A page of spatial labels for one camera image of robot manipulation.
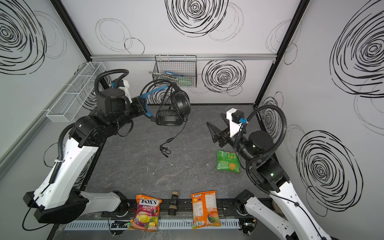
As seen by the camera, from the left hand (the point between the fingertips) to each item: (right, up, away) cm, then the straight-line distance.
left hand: (147, 99), depth 60 cm
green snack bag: (+39, -33, +27) cm, 58 cm away
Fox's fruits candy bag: (-3, -53, +8) cm, 53 cm away
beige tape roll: (+60, -51, +12) cm, 79 cm away
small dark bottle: (+9, -51, +12) cm, 53 cm away
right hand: (+26, -8, -5) cm, 28 cm away
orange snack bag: (+25, -53, +10) cm, 59 cm away
